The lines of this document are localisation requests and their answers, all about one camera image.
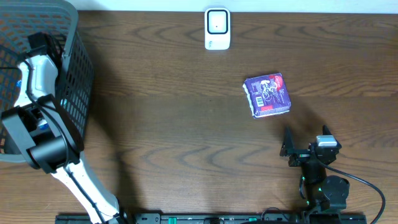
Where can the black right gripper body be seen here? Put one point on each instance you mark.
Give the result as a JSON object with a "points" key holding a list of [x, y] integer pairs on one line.
{"points": [[300, 158]]}

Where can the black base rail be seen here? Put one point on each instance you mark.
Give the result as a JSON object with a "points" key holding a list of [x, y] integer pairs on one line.
{"points": [[272, 217]]}

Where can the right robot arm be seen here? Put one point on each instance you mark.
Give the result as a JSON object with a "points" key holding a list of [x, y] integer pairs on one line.
{"points": [[324, 193]]}

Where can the white barcode scanner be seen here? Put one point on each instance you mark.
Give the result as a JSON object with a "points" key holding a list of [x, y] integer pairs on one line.
{"points": [[217, 28]]}

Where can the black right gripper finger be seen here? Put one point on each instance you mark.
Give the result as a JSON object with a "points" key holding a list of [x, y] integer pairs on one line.
{"points": [[326, 131], [287, 147]]}

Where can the grey plastic mesh basket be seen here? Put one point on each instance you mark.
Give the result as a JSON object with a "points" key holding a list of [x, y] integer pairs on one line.
{"points": [[19, 19]]}

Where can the purple sanitary pad pack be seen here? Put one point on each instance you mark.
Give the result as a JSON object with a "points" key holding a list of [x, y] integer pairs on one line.
{"points": [[267, 95]]}

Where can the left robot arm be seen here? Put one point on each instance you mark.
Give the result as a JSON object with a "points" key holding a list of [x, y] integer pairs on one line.
{"points": [[45, 125]]}

